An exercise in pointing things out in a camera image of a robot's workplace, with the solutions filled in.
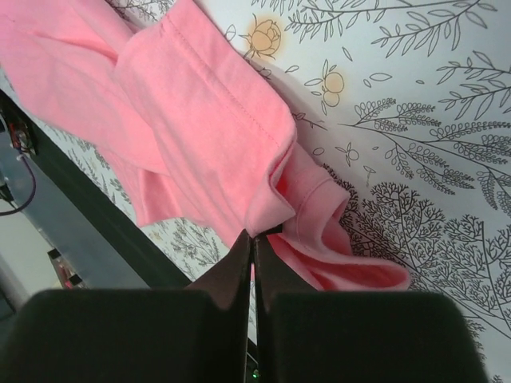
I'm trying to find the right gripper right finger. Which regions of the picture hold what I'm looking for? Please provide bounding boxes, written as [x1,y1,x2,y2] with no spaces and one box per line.
[253,234,488,382]

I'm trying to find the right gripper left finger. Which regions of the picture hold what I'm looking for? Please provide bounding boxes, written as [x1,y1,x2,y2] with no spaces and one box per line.
[1,232,252,382]

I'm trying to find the pink t shirt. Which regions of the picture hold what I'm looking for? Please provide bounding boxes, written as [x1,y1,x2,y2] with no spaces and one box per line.
[1,1,410,290]

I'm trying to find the floral tablecloth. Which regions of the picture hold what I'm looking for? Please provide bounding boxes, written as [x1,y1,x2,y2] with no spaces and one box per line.
[39,0,511,383]

